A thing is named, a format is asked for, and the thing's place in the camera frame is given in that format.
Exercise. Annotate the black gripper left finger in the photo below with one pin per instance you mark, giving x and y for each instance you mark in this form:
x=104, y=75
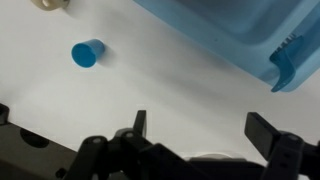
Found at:
x=110, y=156

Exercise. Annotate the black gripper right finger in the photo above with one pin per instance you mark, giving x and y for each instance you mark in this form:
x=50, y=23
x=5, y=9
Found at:
x=283, y=150

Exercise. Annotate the blue toy brush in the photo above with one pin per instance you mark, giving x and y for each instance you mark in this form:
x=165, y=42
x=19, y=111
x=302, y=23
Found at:
x=285, y=65

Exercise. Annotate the small blue cup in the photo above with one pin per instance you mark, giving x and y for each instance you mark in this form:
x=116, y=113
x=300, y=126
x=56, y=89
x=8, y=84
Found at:
x=86, y=53

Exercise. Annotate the light blue toy sink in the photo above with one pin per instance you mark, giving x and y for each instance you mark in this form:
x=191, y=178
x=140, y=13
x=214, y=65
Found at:
x=213, y=30

